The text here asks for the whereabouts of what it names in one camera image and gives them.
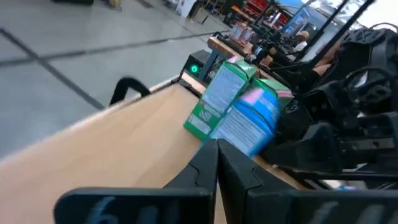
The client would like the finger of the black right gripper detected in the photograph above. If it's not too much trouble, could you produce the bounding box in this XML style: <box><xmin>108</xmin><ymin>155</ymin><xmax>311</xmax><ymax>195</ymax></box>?
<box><xmin>275</xmin><ymin>91</ymin><xmax>315</xmax><ymax>142</ymax></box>
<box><xmin>262</xmin><ymin>122</ymin><xmax>343</xmax><ymax>174</ymax></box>

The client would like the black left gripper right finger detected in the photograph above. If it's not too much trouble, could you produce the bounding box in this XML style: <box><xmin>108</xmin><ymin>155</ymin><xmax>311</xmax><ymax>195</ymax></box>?
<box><xmin>217</xmin><ymin>138</ymin><xmax>398</xmax><ymax>224</ymax></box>

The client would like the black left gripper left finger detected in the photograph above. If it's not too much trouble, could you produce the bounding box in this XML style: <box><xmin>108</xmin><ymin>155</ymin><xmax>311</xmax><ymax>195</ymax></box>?
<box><xmin>53</xmin><ymin>138</ymin><xmax>219</xmax><ymax>224</ymax></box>

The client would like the blue Rice Krispies cereal box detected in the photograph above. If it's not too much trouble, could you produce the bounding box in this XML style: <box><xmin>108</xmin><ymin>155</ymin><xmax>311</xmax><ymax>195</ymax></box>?
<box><xmin>208</xmin><ymin>88</ymin><xmax>281</xmax><ymax>158</ymax></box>

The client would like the green Apple Jacks cereal box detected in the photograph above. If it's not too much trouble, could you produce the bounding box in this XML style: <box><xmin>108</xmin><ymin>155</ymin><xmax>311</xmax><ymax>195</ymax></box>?
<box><xmin>182</xmin><ymin>55</ymin><xmax>258</xmax><ymax>140</ymax></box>
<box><xmin>251</xmin><ymin>77</ymin><xmax>295</xmax><ymax>110</ymax></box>

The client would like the wooden shelf with black legs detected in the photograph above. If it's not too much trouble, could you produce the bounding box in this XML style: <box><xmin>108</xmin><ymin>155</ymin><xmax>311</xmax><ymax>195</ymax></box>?
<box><xmin>0</xmin><ymin>72</ymin><xmax>307</xmax><ymax>224</ymax></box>

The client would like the person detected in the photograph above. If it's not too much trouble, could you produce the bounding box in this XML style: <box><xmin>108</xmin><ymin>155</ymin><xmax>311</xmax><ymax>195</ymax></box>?
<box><xmin>294</xmin><ymin>30</ymin><xmax>311</xmax><ymax>53</ymax></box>

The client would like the background workbench with items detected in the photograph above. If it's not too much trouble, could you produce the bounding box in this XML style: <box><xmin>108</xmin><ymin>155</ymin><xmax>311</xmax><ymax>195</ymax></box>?
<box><xmin>198</xmin><ymin>35</ymin><xmax>274</xmax><ymax>82</ymax></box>

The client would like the black box with green light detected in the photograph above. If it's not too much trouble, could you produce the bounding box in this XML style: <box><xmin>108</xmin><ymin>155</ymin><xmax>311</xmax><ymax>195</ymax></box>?
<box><xmin>182</xmin><ymin>49</ymin><xmax>212</xmax><ymax>81</ymax></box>

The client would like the black metal table frame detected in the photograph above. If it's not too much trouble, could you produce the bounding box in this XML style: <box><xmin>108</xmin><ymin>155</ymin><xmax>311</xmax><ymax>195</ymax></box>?
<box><xmin>294</xmin><ymin>0</ymin><xmax>377</xmax><ymax>62</ymax></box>

